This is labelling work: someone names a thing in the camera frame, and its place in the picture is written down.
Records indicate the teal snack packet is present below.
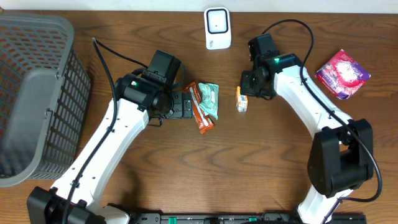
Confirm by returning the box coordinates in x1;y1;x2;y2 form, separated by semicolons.
198;83;219;120

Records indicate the small orange white packet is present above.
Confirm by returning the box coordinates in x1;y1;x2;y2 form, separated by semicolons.
236;86;248;112

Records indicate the orange snack bar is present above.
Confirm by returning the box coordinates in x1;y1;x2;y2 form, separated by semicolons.
183;82;215;134

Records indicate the purple snack package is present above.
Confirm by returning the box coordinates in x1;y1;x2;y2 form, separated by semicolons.
315;49;371;100

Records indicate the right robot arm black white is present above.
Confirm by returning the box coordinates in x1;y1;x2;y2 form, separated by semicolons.
241;51;376;223

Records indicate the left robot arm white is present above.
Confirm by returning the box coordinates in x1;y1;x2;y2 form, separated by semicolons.
27;72;192;223

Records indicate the grey plastic mesh basket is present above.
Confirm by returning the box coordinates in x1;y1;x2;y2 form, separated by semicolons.
1;12;91;187

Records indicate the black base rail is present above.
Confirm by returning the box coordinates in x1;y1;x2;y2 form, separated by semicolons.
134;212;368;224

